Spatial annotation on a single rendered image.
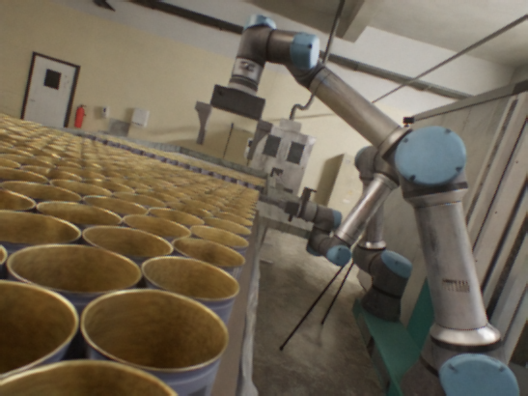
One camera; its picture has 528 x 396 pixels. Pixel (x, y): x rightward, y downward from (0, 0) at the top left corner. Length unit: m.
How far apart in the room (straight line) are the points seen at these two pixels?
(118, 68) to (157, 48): 1.04
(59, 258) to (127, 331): 0.07
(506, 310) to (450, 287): 0.35
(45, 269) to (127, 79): 8.47
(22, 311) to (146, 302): 0.06
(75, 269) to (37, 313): 0.07
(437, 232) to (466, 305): 0.14
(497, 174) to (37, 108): 9.21
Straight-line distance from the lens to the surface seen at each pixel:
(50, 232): 0.31
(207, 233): 0.40
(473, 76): 9.25
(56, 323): 0.19
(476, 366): 0.75
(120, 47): 8.91
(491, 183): 1.28
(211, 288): 0.27
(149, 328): 0.21
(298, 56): 0.81
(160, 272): 0.26
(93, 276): 0.26
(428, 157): 0.69
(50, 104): 9.40
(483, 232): 1.29
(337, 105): 0.89
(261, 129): 0.84
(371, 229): 1.40
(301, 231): 1.41
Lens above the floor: 1.31
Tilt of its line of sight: 7 degrees down
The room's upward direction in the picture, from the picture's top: 17 degrees clockwise
